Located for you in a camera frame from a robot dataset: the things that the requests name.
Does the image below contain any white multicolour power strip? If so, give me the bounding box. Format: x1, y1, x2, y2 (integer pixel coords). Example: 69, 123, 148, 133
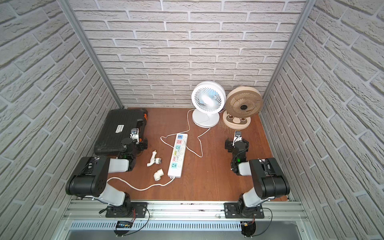
168, 133, 188, 178

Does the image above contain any white fan cable with plug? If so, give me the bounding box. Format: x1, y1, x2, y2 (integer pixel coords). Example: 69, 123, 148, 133
160, 108, 211, 159

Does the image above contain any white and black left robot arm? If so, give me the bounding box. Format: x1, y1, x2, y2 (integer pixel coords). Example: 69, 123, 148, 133
65, 138, 148, 218

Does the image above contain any white pipe elbow fitting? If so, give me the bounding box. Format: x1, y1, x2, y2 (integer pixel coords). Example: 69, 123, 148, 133
154, 169, 164, 182

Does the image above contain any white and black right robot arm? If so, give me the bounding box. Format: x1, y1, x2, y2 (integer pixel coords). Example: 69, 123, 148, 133
225, 137, 291, 218

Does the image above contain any beige bear desk fan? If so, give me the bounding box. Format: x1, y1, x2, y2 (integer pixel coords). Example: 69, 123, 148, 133
223, 86, 263, 130

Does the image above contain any white desk fan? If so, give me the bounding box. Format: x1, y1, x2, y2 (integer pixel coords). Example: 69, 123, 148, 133
191, 81, 226, 129

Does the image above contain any black plastic tool case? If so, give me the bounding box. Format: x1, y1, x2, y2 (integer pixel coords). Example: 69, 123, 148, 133
94, 109, 148, 156

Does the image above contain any white plastic faucet tap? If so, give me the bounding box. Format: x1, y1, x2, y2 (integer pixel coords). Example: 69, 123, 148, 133
147, 150, 162, 167

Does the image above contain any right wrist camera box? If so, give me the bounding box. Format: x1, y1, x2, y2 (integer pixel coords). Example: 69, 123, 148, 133
234, 131, 242, 142

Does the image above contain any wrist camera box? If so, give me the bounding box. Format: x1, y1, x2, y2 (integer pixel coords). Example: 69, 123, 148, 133
234, 131, 242, 142
130, 128, 140, 143

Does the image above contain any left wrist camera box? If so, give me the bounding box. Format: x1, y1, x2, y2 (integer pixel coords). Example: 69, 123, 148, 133
130, 128, 140, 143

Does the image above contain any white power strip cord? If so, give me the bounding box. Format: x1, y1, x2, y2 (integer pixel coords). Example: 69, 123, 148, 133
106, 176, 175, 192

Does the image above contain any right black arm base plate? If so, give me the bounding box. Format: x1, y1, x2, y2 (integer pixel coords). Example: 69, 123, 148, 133
224, 202, 265, 219

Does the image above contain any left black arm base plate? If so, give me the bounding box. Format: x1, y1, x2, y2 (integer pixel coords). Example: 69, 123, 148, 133
106, 202, 148, 218

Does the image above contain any aluminium front rail frame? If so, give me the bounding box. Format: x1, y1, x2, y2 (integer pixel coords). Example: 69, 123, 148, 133
53, 200, 316, 240

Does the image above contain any left aluminium corner post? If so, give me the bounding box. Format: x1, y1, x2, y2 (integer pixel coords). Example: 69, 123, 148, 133
58, 0, 124, 109

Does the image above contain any aluminium corner post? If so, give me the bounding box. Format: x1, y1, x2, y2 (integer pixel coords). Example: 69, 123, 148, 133
262, 0, 318, 103
58, 0, 124, 109

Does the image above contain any right aluminium corner post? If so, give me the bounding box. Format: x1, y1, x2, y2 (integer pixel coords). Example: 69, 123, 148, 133
262, 0, 318, 103

